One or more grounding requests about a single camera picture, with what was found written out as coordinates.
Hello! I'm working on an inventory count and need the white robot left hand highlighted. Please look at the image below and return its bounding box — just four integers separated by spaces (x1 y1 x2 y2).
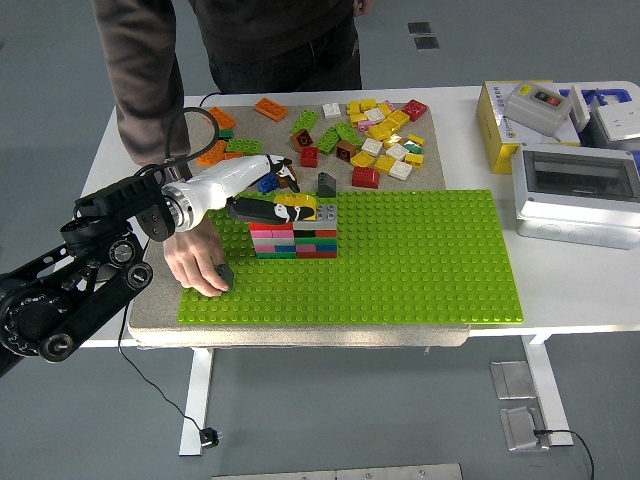
184 153 317 225

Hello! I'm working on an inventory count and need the person's right hand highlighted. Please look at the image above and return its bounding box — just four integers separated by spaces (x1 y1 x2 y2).
162 219 231 299

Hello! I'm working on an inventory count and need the light grey slope brick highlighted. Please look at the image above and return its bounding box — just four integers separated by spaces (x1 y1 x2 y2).
214 263 236 292

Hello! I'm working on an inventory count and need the yellow curved toy brick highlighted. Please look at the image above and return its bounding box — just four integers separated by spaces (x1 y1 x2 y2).
273 193 318 221

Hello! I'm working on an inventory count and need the lime long toy brick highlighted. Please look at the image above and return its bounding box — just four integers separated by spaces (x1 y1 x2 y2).
225 138 263 155
291 108 320 135
333 121 364 149
316 127 343 155

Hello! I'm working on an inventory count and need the grey stacked toy brick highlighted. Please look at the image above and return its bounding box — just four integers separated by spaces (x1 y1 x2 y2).
315 203 339 230

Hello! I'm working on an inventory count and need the red curved toy brick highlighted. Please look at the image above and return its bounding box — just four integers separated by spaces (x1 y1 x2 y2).
351 165 382 190

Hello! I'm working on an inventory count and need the green studded baseplate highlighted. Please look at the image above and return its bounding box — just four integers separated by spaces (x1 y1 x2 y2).
177 188 526 326

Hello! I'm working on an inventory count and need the grey-brown table mat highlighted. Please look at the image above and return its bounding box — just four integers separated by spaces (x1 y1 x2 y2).
127 104 474 349

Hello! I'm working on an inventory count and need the white table leg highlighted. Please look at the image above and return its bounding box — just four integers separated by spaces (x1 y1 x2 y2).
178 347 216 457
519 334 575 448

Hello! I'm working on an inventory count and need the yellow cardboard box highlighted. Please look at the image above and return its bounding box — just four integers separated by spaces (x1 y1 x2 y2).
474 79 584 175

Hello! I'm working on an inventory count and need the white plastic box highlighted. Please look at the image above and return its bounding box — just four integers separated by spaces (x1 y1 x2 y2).
568 83 601 132

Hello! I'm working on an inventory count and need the blue plastic bin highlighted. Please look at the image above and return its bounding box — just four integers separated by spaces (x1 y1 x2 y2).
557 85 632 109

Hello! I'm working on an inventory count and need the metal floor plate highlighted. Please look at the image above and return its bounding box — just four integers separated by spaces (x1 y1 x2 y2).
488 360 539 400
499 405 554 454

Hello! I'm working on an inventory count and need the multicolour brick wall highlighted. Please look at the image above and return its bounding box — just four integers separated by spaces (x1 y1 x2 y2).
249 223 339 260

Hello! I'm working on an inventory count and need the black plug with cord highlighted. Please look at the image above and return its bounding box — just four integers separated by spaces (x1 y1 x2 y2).
117 314 224 450

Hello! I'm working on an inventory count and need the grey push-button switch box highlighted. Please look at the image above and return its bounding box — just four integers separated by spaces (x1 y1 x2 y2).
502 81 574 139

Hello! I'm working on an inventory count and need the white wall socket panel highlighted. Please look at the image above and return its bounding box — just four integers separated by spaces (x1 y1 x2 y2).
591 102 640 141

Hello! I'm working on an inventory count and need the grey enclosure with clear lid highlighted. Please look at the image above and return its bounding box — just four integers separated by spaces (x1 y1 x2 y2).
510 143 640 251

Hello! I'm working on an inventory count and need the black floor cable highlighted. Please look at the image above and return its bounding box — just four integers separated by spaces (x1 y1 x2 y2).
532 427 596 480

